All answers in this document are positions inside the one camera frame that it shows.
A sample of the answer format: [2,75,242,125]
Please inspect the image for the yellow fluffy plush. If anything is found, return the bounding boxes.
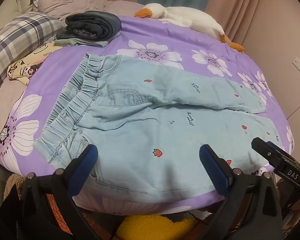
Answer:
[115,214,198,240]

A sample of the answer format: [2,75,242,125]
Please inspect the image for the plaid pillow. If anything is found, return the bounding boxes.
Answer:
[0,12,66,97]

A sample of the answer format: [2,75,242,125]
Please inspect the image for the grey-pink duvet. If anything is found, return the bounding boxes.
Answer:
[38,0,147,20]

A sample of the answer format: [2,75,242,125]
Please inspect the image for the yellow cartoon printed cloth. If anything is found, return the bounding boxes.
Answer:
[7,42,63,87]

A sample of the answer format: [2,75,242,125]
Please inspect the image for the orange patterned cloth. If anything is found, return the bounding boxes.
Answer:
[46,192,74,233]

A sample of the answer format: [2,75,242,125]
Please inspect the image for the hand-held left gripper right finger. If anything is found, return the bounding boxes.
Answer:
[199,144,283,240]

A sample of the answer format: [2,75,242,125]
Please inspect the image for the folded grey-green cloth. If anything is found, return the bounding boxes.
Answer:
[53,31,120,48]

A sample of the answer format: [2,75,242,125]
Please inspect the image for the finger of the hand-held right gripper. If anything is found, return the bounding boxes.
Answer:
[251,137,294,167]

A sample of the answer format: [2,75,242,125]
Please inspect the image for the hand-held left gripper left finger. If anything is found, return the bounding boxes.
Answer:
[5,144,108,240]

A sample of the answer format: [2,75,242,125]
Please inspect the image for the purple floral bed sheet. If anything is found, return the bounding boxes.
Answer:
[0,15,296,217]

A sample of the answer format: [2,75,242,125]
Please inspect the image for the light blue strawberry pants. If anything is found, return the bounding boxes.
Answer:
[33,52,286,203]

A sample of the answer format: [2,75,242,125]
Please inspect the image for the folded dark jeans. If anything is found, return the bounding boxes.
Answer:
[58,10,122,42]

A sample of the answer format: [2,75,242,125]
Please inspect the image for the white goose plush toy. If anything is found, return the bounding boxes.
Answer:
[134,3,246,53]

